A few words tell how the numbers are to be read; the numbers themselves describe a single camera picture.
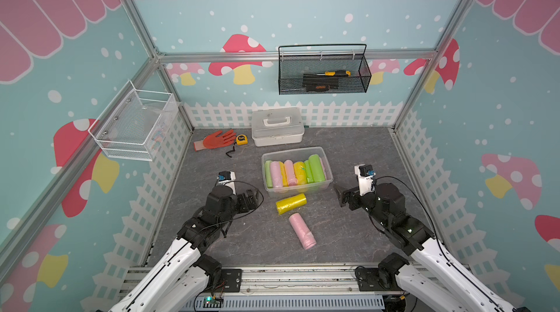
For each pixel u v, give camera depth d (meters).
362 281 0.74
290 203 0.88
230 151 1.12
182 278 0.59
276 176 0.92
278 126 1.06
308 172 0.97
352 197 0.65
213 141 1.16
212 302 0.73
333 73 0.92
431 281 0.57
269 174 0.94
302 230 0.83
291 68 0.94
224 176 0.68
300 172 0.97
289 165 1.01
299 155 1.08
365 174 0.62
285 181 0.94
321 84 0.88
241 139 1.13
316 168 0.94
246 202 0.69
